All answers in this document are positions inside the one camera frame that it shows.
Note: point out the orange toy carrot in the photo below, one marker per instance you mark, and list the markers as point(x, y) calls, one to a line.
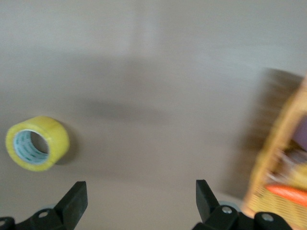
point(290, 194)

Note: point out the purple foam block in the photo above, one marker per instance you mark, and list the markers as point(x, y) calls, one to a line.
point(301, 134)

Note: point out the yellow tape roll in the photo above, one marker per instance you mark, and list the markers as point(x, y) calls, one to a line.
point(56, 136)

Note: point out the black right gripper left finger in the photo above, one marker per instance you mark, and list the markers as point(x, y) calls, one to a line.
point(69, 208)

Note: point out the yellow wicker basket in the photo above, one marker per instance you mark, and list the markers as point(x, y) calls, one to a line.
point(261, 203)

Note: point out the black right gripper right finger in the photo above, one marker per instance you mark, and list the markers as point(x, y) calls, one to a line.
point(208, 206)

